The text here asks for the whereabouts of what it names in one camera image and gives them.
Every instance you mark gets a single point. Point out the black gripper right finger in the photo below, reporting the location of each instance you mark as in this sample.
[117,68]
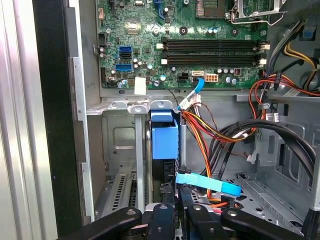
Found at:
[197,225]

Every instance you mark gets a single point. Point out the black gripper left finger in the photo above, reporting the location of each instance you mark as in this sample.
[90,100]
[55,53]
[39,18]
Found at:
[162,225]

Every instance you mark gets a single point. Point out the hard disk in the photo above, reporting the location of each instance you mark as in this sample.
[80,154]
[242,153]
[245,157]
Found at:
[165,142]

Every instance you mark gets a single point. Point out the grey metal disk bay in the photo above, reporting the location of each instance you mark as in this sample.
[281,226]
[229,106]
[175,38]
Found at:
[140,150]

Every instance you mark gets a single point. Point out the white paper label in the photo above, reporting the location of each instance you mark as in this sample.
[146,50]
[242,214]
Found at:
[140,86]

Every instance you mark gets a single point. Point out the black open PC case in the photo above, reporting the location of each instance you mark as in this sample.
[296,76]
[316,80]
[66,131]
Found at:
[55,100]

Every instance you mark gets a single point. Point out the black RAM slot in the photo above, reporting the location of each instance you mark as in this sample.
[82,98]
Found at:
[212,60]
[212,44]

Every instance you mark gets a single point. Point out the green motherboard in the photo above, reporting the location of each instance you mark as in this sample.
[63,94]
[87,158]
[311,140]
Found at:
[145,15]

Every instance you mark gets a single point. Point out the CPU socket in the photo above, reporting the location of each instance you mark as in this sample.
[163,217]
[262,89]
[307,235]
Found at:
[210,8]

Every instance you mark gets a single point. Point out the blue expansion slot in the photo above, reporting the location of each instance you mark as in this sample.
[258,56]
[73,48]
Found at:
[157,6]

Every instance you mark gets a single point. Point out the metal socket cover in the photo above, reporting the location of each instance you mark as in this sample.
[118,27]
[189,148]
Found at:
[257,13]

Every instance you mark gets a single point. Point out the grey power supply unit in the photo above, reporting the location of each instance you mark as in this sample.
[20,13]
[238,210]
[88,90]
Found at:
[305,6]

